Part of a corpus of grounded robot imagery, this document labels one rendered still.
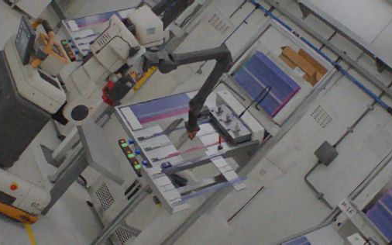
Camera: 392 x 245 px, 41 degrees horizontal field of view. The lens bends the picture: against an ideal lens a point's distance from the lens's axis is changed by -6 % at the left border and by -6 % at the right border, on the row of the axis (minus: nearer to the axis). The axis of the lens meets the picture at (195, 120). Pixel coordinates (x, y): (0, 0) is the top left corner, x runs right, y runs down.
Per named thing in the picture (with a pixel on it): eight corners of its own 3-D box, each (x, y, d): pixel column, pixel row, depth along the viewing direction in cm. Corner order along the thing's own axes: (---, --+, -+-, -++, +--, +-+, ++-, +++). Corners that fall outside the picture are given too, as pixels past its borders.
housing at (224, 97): (251, 150, 349) (253, 132, 340) (214, 108, 383) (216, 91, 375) (262, 146, 352) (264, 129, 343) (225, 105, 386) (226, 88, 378)
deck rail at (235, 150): (155, 178, 321) (155, 170, 317) (153, 177, 322) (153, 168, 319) (258, 148, 348) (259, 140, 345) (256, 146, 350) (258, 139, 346)
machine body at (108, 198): (114, 263, 349) (177, 200, 340) (81, 195, 398) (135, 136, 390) (174, 284, 394) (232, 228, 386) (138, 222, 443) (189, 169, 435)
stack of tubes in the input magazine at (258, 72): (270, 116, 342) (300, 85, 339) (231, 76, 378) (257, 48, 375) (280, 125, 351) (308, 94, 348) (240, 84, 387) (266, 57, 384)
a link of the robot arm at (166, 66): (229, 39, 302) (237, 51, 297) (225, 56, 313) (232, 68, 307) (153, 51, 286) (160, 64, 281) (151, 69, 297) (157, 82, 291)
